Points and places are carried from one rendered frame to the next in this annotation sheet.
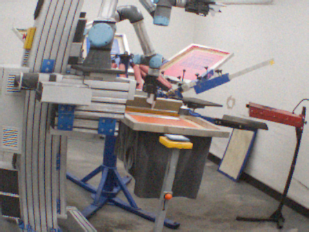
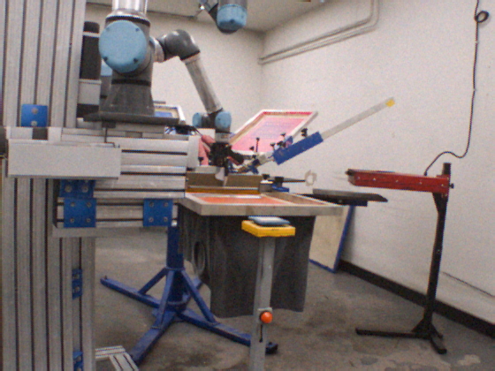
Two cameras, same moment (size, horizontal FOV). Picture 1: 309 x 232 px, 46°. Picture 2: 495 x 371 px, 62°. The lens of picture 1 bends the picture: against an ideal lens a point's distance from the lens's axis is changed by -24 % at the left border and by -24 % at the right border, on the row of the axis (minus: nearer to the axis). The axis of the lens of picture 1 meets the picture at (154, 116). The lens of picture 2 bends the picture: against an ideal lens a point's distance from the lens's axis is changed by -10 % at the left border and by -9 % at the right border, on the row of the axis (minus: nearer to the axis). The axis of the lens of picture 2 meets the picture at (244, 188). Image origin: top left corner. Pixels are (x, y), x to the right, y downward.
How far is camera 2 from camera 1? 0.89 m
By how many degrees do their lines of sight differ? 4
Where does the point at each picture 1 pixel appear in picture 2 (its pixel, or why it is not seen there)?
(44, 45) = (18, 76)
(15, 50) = not seen: hidden behind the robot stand
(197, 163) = (298, 256)
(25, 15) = not seen: hidden behind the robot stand
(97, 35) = (117, 46)
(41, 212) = not seen: outside the picture
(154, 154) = (235, 247)
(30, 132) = (11, 240)
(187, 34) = (251, 106)
